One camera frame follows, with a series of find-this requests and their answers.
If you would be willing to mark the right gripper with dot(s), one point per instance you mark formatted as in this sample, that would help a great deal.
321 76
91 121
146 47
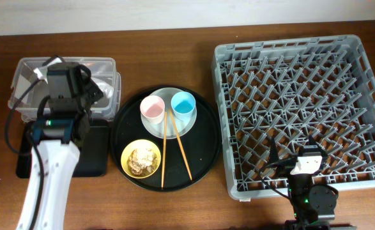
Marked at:
284 168

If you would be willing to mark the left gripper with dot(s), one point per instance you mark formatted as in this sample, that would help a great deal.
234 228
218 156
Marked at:
87 92

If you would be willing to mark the pink cup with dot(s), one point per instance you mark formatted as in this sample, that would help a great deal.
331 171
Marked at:
152 109

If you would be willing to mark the grey plate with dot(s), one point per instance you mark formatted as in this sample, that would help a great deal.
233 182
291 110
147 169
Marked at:
183 126

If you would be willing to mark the wooden chopstick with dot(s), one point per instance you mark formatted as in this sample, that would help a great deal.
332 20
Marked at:
164 150
180 145

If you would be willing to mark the yellow bowl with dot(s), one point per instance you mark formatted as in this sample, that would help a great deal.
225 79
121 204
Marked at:
141 143

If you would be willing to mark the food scraps pile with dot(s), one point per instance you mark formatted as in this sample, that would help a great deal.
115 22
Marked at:
142 162

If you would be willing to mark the blue cup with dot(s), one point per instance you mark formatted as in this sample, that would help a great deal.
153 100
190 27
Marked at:
183 104

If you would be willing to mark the white napkin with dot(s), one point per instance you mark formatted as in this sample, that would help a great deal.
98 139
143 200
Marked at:
106 88

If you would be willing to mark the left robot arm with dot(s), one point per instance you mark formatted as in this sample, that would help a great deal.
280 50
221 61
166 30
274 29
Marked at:
61 126

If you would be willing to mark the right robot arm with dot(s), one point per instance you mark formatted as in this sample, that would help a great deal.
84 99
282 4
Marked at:
313 205

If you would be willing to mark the clear plastic waste bin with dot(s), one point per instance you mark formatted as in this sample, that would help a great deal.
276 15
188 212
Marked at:
103 73

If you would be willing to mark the grey dishwasher rack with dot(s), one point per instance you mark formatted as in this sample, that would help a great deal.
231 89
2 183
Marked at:
290 89

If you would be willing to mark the black rectangular tray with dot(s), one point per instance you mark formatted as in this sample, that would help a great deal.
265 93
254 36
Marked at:
93 155

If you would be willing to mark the round black serving tray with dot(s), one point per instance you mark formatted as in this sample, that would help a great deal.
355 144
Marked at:
202 144

